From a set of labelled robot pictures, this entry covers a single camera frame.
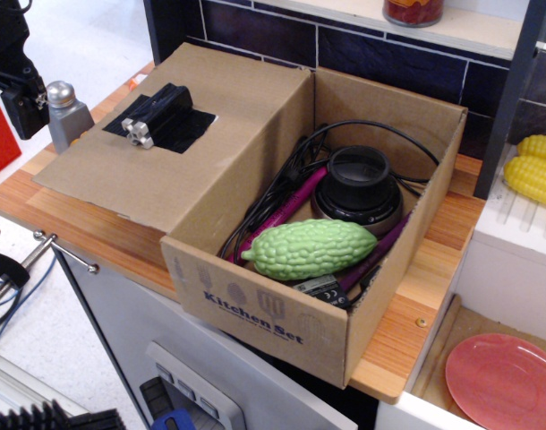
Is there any metal clamp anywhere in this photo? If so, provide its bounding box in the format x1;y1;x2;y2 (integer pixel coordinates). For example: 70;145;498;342
0;230;100;301

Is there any upper yellow toy corn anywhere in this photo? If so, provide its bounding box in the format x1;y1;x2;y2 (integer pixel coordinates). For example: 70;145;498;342
517;134;546;159

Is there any magenta marker pen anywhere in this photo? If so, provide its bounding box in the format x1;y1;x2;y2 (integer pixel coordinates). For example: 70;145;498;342
226;167;328;264

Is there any pink plate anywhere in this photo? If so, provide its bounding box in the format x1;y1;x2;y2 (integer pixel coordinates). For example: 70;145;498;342
445;333;546;429

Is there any black handle block on flap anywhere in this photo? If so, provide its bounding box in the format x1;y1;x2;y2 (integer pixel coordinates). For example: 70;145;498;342
121;83;193;149

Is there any black labelled battery pack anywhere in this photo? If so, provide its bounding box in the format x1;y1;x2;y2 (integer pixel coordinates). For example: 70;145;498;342
293;275;350;309

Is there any lower yellow toy corn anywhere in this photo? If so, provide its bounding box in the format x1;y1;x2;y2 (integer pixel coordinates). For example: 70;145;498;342
504;155;546;205

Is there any black 3D mouse puck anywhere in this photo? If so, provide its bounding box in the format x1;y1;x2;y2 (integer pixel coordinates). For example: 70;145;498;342
311;146;404;238

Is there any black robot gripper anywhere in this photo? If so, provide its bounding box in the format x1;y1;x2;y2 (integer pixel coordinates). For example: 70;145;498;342
0;1;49;140

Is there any grey toy salt shaker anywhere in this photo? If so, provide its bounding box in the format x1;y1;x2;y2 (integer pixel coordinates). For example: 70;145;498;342
47;81;94;154

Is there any blue cable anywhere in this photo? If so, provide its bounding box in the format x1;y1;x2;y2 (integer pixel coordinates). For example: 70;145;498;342
0;254;58;350

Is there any red jar on shelf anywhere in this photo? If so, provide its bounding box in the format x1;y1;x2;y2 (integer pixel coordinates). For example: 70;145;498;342
382;0;444;28

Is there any black cable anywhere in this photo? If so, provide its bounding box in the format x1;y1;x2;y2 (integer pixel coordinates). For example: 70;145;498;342
219;119;440;263

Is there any green toy bitter gourd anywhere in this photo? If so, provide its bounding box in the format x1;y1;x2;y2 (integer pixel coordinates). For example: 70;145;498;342
241;219;378;281

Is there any black heatsink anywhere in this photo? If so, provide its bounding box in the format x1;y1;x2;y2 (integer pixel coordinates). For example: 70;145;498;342
0;400;126;430

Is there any purple marker pen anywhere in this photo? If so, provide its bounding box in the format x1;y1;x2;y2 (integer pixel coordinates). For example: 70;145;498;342
339;212;412;292

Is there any brown cardboard kitchen set box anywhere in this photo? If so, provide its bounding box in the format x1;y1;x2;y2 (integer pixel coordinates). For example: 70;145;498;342
35;44;467;386

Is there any yellow toy corn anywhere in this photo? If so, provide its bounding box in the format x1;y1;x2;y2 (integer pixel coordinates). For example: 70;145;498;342
517;134;546;159
504;155;546;205

